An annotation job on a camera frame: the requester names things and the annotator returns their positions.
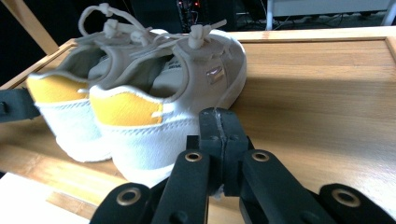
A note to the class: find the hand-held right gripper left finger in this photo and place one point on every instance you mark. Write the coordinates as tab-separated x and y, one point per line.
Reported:
211	140

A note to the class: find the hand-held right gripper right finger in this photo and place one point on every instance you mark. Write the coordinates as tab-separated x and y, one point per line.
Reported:
232	149

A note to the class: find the beige sneaker with yellow heel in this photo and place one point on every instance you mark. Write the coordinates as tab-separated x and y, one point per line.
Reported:
71	124
146	140

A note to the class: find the black device with lights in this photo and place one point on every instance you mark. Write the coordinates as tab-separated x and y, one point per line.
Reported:
186	12

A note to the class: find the white metal frame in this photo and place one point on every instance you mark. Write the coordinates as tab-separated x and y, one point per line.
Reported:
327	6

